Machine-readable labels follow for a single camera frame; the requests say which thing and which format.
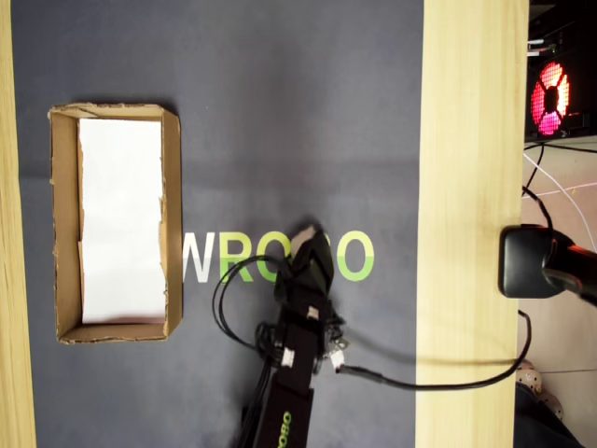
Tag brown cardboard box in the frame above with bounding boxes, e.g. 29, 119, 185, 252
48, 103, 184, 345

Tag white paper sheet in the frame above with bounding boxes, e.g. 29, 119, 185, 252
76, 118, 168, 326

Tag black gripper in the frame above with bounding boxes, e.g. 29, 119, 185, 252
271, 231, 337, 324

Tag thin black arm cables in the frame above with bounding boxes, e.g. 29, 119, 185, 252
212, 255, 293, 448

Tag black floor cable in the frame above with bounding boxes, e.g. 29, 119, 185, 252
521, 142, 557, 231

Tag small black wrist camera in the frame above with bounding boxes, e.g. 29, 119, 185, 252
325, 313, 352, 372

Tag dark grey mat WROBO print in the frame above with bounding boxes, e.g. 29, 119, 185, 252
9, 0, 425, 448

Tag dark trouser leg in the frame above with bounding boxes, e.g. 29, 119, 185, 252
514, 382, 597, 448

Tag white foam block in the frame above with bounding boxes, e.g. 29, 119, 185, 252
297, 223, 324, 246

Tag grey patterned shoe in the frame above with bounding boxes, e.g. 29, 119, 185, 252
515, 357, 566, 421

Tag white floor cable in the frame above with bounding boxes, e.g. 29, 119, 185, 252
521, 151, 597, 226
522, 182, 597, 200

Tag black computer case with fan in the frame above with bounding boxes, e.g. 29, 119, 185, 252
524, 0, 597, 144

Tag black camera stand clamp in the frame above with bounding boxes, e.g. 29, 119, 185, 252
497, 224, 597, 308

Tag thick black camera cable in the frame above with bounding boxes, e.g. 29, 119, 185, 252
335, 310, 535, 391

